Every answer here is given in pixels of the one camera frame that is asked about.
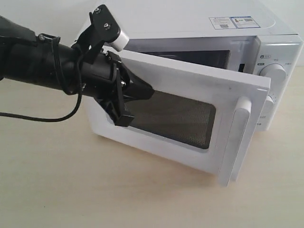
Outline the white microwave oven body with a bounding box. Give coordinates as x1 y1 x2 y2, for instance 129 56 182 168
96 0 304 131

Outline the white microwave door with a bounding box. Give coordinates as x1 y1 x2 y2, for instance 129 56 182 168
84 50 271 186

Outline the white control knob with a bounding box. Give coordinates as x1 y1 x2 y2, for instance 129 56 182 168
263 95 274 113
259 64 287 84

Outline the upper white control knob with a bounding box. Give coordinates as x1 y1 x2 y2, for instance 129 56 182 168
259 64 287 84

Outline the blue bordered label sticker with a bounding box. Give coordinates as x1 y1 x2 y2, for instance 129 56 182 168
230 16 260 29

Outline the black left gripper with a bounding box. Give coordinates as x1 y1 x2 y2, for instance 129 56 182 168
61 45 155 126

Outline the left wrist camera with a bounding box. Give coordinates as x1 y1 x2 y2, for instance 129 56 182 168
76 4 129 64

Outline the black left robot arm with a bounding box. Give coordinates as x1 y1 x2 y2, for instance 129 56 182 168
0 13 154 127

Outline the lower white control knob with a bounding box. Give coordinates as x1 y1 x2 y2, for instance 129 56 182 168
263 95 274 113

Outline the white label sticker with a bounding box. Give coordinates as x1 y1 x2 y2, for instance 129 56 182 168
209 17 236 30

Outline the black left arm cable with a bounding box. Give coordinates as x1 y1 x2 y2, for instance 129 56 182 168
0 35 95 123

